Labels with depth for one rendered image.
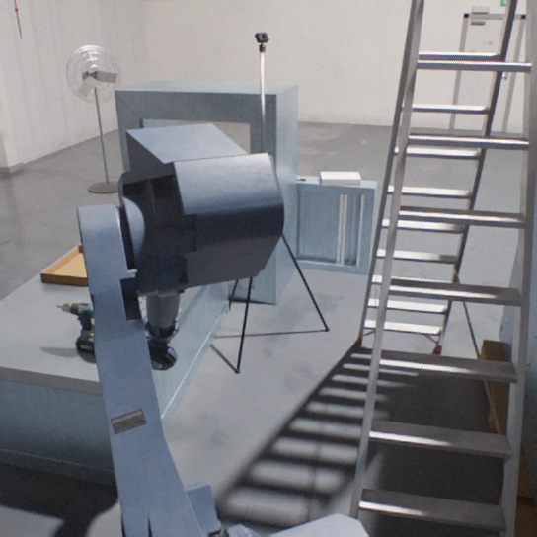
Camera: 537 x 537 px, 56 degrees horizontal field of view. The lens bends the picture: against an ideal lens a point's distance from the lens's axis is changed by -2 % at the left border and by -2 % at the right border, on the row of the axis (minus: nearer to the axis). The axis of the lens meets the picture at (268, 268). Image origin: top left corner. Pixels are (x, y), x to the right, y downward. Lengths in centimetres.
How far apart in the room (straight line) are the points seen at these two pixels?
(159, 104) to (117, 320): 278
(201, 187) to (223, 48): 1078
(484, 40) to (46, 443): 1015
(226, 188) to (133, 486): 66
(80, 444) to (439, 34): 994
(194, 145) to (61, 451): 184
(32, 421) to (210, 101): 226
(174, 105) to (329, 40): 779
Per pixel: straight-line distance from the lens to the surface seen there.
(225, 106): 363
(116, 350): 118
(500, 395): 313
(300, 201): 448
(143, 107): 388
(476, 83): 1126
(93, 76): 702
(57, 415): 260
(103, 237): 120
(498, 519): 187
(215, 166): 119
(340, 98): 1137
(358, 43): 1124
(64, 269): 333
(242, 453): 281
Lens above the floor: 200
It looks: 26 degrees down
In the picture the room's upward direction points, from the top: straight up
